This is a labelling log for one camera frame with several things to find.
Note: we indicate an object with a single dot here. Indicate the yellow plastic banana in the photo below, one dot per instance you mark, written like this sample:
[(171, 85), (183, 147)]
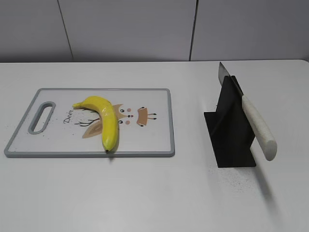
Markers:
[(109, 121)]

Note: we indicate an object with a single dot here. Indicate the black knife stand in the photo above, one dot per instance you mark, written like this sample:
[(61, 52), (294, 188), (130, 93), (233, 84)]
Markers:
[(230, 132)]

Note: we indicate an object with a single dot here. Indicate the white-handled kitchen knife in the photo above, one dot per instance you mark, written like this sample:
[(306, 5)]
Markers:
[(261, 130)]

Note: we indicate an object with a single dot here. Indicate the white grey-rimmed cutting board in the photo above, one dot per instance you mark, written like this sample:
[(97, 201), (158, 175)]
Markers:
[(51, 128)]

